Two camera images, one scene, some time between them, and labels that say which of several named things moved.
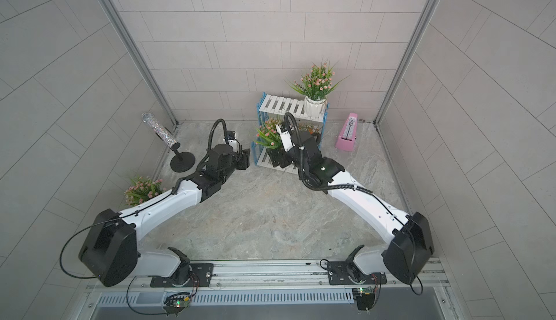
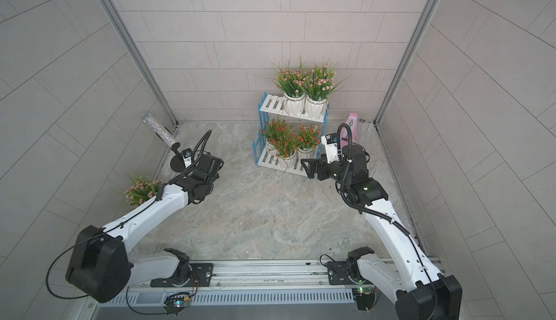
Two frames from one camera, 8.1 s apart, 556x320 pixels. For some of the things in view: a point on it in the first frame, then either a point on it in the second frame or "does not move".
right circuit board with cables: (366, 297) does not move
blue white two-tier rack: (275, 107) does not move
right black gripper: (276, 156) to (316, 163)
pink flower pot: (142, 189) does not move
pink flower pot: (268, 137) to (291, 84)
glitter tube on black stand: (183, 164) does not move
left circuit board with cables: (174, 303) does not move
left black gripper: (244, 159) to (216, 176)
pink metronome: (346, 140) does not move
